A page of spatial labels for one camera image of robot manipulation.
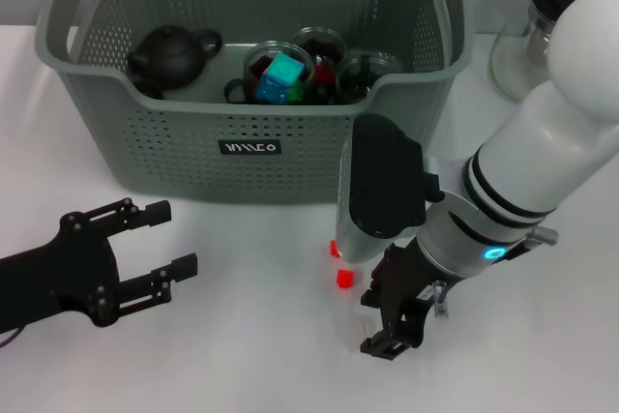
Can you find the black ceramic teapot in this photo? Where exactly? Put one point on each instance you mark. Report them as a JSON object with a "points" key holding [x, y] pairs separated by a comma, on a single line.
{"points": [[169, 57]]}

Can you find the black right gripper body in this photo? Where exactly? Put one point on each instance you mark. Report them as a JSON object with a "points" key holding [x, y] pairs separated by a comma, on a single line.
{"points": [[403, 287]]}

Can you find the glass teacup black base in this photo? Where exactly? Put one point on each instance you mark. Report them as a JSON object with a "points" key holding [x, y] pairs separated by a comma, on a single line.
{"points": [[251, 74], [358, 74], [321, 43]]}

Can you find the teal square toy brick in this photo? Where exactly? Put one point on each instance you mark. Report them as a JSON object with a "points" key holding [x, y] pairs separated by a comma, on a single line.
{"points": [[283, 70]]}

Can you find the blue toy brick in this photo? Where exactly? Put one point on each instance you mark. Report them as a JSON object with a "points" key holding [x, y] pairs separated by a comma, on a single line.
{"points": [[271, 93]]}

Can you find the small red toy brick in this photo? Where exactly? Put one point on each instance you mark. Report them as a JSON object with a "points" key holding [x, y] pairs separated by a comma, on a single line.
{"points": [[333, 248], [344, 278]]}

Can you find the dark red long toy brick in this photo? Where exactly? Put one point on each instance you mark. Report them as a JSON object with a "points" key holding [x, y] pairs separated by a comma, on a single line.
{"points": [[324, 75]]}

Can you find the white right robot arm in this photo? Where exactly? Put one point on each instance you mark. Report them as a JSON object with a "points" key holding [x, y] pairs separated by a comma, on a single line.
{"points": [[546, 142]]}

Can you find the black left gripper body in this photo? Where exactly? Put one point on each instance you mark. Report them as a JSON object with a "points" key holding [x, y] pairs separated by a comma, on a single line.
{"points": [[53, 277]]}

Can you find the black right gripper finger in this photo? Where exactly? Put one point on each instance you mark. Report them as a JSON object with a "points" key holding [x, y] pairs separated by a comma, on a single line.
{"points": [[387, 346], [372, 299]]}

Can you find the grey perforated plastic storage bin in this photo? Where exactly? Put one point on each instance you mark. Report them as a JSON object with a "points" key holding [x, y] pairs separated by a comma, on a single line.
{"points": [[193, 176]]}

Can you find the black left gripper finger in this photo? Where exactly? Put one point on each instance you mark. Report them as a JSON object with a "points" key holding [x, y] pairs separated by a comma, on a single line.
{"points": [[184, 265], [157, 212]]}

